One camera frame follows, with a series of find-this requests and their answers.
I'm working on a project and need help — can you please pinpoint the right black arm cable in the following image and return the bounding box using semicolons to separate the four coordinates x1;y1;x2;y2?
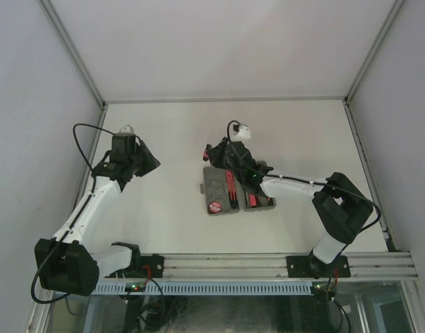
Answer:
226;119;383;296

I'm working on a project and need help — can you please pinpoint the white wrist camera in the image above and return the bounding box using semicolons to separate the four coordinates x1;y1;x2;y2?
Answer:
230;123;251;142
119;124;135;134

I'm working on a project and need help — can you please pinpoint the grey plastic tool case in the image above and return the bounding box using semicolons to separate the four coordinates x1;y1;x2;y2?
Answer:
201;166;276;216

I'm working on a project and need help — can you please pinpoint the aluminium front rail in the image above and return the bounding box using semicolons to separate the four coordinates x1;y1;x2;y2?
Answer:
40;252;419;279

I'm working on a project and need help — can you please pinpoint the red black utility knife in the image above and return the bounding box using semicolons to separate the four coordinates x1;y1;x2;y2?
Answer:
226;171;238;209

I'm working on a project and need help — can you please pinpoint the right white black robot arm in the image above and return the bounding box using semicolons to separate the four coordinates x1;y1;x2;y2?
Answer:
203;137;382;278

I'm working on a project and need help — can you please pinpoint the black tape roll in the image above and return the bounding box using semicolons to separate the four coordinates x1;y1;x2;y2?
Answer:
208;201;222;214

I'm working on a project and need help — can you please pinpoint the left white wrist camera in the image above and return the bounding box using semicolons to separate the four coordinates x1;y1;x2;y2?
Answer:
119;124;135;134

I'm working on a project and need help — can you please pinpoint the blue slotted cable duct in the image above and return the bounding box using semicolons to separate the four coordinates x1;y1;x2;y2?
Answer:
92;281;313;296

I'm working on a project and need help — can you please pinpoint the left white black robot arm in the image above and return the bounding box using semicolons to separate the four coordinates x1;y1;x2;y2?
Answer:
33;132;160;296

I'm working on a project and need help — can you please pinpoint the short red black screwdriver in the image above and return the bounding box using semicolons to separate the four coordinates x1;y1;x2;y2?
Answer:
248;194;258;208

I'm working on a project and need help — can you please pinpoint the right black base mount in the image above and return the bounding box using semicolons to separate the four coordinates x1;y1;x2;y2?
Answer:
286;255;351;279

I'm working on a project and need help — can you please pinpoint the red hex key set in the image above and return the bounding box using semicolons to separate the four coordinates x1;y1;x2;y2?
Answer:
202;149;209;162

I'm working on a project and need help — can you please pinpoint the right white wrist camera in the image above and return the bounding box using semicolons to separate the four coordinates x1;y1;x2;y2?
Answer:
230;123;251;142

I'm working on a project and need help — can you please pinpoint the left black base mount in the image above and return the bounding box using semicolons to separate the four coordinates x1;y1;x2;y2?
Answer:
108;254;165;278

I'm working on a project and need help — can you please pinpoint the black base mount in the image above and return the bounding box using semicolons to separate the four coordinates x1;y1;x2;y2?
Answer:
286;255;351;279
108;254;165;278

